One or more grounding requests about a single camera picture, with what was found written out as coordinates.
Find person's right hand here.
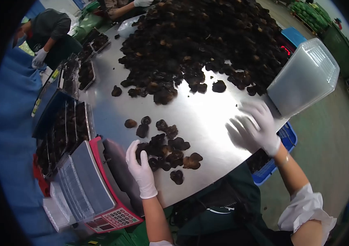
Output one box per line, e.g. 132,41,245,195
225,101,282,157

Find person's left hand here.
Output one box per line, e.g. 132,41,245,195
125,140,158,199

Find person's left thumb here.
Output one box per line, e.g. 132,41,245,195
140,150,150,172

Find person's right fingers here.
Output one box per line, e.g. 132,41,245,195
225,101,269,149

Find person's left fingers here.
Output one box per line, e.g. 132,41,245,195
125,140,141,171

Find small heap of dark mushrooms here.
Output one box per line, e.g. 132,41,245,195
124,116,204,186

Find red weighing scale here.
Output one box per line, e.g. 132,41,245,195
57,137,144,234

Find blue plastic basket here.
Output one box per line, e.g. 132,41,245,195
247,121,298,187

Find row of filled mushroom trays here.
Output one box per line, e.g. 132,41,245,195
35,98,96,176

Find tall stack of clear trays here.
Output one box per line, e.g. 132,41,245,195
266,38,341,119

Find low stack of clear trays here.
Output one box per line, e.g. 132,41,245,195
42,154,86,233

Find filled black mushroom tray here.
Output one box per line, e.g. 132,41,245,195
90,32,112,53
78,60,96,92
78,46,96,63

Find person's body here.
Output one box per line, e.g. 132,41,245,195
169,162,295,246

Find red crate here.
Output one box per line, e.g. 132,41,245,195
33,153,51,198

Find blue weighing scale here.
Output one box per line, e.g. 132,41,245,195
277,26,308,58

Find large pile of dark mushrooms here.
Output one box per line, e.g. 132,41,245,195
118,0,289,106

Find blue cloth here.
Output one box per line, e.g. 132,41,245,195
0,43,80,243

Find dark green bin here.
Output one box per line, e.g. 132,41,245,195
320,24,349,79

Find clear plastic bag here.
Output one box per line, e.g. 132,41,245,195
117,14,146,38

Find pile of green sacks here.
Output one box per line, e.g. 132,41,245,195
289,1,332,34

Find green plastic bag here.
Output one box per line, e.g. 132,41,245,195
71,1,105,42

